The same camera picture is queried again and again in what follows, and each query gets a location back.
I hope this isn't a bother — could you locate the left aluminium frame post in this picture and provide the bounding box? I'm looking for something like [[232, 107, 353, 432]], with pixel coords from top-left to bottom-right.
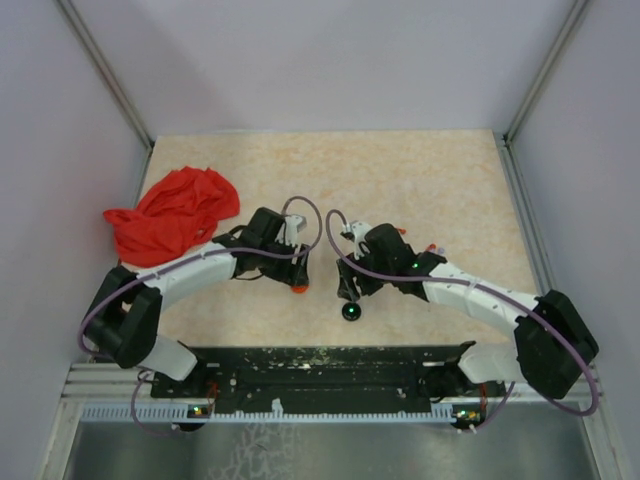
[[54, 0, 154, 149]]

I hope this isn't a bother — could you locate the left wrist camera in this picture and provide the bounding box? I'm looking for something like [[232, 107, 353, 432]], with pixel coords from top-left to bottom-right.
[[279, 214, 307, 246]]

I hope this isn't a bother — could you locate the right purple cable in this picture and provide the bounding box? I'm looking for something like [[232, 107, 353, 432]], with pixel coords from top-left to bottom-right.
[[325, 208, 601, 434]]

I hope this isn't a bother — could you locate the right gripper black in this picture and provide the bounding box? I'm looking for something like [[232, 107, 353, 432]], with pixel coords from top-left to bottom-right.
[[337, 244, 395, 302]]

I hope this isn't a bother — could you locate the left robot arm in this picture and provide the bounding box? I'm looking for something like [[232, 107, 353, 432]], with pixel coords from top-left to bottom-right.
[[82, 207, 309, 397]]

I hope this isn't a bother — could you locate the red cloth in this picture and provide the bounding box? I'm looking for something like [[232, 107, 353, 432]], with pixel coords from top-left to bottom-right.
[[103, 166, 240, 268]]

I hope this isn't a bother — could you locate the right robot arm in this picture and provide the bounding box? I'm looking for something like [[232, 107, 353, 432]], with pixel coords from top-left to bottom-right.
[[337, 221, 599, 400]]

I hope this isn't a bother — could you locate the aluminium frame post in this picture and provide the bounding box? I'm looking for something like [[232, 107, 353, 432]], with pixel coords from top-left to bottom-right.
[[54, 0, 154, 149], [502, 0, 591, 144]]

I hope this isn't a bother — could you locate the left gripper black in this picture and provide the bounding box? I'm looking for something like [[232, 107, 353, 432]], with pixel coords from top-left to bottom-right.
[[259, 236, 311, 288]]

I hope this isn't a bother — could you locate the white cable duct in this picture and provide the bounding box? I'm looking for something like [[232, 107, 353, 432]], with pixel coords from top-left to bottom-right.
[[79, 398, 481, 425]]

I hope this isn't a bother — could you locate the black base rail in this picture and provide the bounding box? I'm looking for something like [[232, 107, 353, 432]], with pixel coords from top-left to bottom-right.
[[151, 343, 506, 415]]

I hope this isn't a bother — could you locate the right aluminium frame post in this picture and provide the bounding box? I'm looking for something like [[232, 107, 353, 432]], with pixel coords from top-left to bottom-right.
[[502, 0, 591, 144]]

